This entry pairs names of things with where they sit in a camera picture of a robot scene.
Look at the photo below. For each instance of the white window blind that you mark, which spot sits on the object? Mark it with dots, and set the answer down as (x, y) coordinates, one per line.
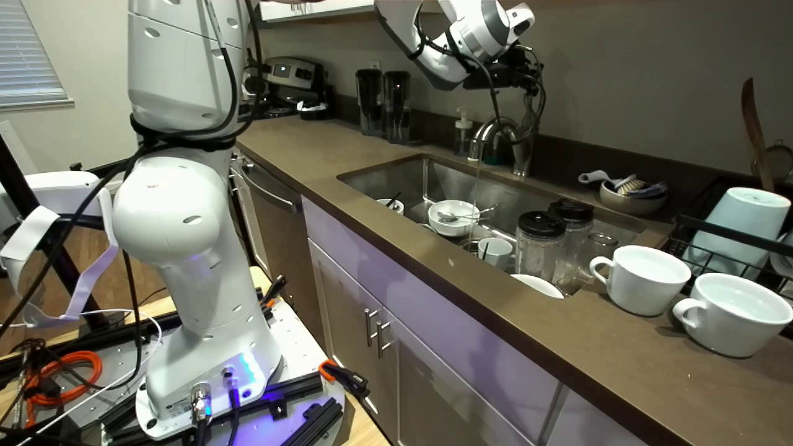
(28, 49)

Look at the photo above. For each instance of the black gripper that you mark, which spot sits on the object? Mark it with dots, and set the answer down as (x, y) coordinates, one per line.
(510, 69)

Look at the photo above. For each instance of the grey cabinet door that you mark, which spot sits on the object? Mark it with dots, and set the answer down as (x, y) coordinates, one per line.
(351, 331)
(455, 396)

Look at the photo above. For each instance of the brown wooden spoon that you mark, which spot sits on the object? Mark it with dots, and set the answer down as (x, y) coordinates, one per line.
(755, 125)

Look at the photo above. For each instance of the chrome kitchen tap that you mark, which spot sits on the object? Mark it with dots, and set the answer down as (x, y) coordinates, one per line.
(495, 140)

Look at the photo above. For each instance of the orange black bar clamp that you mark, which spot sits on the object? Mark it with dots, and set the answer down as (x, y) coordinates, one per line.
(273, 291)
(345, 380)

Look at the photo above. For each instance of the black tall tumbler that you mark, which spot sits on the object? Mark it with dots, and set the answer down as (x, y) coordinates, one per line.
(398, 101)
(371, 99)

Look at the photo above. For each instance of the stainless steel sink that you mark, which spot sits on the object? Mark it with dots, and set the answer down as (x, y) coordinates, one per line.
(461, 187)

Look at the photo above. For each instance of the small white cup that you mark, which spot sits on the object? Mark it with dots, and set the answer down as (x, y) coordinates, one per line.
(391, 203)

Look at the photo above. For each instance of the black silver coffee machine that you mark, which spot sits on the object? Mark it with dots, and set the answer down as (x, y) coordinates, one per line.
(293, 83)

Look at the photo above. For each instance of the dark dishwasher front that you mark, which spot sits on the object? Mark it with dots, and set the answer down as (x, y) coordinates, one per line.
(275, 239)

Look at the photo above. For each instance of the glass jar black lid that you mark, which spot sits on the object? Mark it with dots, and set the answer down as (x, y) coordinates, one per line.
(573, 227)
(539, 243)

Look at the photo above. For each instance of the clear soap bottle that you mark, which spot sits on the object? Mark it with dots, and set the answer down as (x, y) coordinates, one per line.
(461, 136)

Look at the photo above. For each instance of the white bowl with spoon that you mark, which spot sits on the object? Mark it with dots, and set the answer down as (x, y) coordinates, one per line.
(453, 217)

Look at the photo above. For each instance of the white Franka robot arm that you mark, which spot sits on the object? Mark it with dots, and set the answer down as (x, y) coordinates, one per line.
(181, 214)

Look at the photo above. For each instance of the white pot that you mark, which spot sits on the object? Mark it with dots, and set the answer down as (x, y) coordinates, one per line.
(744, 224)

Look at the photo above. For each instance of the grey bowl with utensils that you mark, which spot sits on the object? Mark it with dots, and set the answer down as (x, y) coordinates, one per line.
(632, 198)

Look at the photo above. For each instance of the large white ceramic mug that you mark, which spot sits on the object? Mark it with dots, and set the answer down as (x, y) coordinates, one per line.
(734, 312)

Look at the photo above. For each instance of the white box device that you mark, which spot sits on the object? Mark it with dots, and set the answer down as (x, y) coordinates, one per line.
(62, 192)

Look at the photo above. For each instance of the white mug with print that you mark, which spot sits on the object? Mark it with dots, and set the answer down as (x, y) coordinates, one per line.
(497, 250)

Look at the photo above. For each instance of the black aluminium profile rail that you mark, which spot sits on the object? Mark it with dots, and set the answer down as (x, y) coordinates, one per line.
(263, 394)
(313, 421)

